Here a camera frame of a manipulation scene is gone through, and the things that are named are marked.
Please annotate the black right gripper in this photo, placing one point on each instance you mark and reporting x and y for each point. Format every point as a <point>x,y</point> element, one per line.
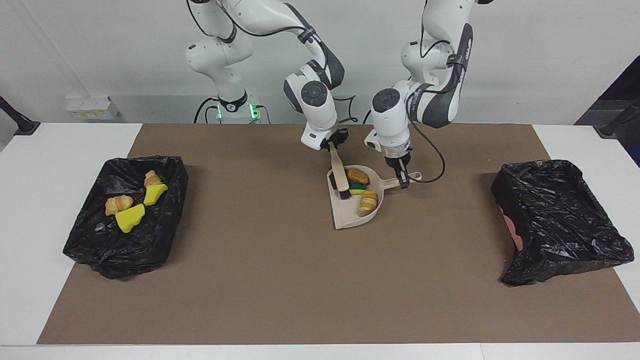
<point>339,137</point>

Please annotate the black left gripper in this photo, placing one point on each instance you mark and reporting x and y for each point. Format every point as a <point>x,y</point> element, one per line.
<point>399,162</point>

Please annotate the beige hand brush black bristles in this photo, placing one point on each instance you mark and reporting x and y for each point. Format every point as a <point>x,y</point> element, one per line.
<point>339,170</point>

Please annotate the pale bread chunk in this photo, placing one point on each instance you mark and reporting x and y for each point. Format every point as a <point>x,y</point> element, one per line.
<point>368,202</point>

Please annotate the brown bread roll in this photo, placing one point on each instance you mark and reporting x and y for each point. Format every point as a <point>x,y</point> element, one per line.
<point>358,176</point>

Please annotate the green and yellow sponge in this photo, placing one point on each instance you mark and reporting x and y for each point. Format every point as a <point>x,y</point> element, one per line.
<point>357,187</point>

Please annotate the beige plastic dustpan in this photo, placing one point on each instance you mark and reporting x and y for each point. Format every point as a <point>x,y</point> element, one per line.
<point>345,217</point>

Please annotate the toy croissant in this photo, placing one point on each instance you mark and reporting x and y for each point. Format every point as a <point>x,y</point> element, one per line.
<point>151,178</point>
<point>119,205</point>

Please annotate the small yellow sponge wedge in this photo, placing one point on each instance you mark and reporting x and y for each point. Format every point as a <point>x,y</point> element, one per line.
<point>155,194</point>

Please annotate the large yellow sponge piece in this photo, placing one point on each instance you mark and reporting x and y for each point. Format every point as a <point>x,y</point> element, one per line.
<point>130,218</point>

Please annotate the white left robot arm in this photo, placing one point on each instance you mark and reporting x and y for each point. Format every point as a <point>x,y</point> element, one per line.
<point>395,125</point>

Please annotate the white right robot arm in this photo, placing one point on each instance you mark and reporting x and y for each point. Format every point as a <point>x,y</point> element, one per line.
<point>315,110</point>

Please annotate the black bag bin pink inside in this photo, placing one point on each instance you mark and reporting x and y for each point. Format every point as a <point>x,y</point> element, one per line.
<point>560,220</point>

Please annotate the black bag lined bin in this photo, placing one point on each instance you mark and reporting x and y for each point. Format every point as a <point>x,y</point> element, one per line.
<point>90,245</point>

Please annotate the brown table mat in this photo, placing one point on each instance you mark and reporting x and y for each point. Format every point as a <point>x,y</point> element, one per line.
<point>250,300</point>

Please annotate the black stand foot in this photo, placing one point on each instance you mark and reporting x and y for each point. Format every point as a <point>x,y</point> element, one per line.
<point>17,120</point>
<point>620,120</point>

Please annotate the white wall socket box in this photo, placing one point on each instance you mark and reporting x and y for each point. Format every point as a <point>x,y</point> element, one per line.
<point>92,107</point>

